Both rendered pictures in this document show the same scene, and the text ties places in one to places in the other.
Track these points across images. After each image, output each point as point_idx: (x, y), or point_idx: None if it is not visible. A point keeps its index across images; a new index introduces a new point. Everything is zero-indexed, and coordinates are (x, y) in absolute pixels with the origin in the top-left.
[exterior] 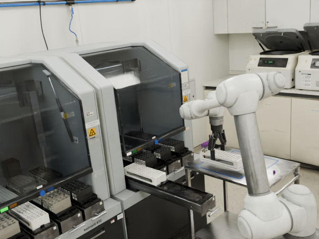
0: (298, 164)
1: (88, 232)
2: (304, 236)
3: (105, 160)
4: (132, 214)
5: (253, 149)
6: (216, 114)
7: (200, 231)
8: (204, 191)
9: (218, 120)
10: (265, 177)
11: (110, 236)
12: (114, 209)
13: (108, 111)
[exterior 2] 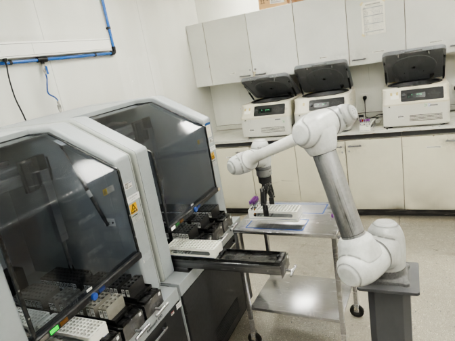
0: None
1: (152, 333)
2: (400, 270)
3: None
4: (189, 299)
5: (343, 188)
6: (265, 164)
7: (256, 302)
8: None
9: (267, 170)
10: (358, 216)
11: (173, 332)
12: (172, 298)
13: (146, 179)
